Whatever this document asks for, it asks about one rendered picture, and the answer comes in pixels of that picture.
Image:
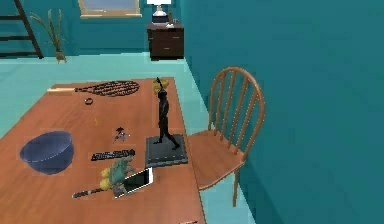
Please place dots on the small dark figure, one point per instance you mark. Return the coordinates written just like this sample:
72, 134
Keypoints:
120, 134

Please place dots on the green kneeling figure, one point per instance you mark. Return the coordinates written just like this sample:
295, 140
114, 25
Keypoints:
116, 171

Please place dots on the small yellow key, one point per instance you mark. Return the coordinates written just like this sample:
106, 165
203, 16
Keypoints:
96, 121

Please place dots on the black statue on grey base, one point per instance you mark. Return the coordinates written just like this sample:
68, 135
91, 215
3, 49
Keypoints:
164, 133

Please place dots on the brown wooden spindle chair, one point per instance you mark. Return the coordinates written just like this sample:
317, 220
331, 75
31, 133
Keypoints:
213, 156

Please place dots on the dark brown nightstand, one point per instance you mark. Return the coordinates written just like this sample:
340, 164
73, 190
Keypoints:
166, 41

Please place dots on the white framed tablet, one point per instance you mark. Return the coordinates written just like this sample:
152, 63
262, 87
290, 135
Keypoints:
138, 181

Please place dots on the black remote control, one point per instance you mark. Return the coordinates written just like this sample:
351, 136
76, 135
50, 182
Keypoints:
110, 154

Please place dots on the white table lamp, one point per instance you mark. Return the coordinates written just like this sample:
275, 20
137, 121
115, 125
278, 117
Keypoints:
159, 11

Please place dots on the dark thin stick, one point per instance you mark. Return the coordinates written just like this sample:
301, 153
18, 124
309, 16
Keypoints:
87, 192

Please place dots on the wooden framed window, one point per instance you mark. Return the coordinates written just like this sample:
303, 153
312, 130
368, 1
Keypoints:
110, 7

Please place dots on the blue bowl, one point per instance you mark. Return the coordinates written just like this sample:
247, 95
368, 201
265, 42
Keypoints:
46, 151

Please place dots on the brown wooden table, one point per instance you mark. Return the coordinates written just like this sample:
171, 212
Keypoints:
60, 196

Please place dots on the green house plant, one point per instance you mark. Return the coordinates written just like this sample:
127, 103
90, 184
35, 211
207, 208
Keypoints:
55, 33

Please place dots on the dark ladder shelf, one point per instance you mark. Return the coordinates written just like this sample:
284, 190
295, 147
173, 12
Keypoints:
20, 36

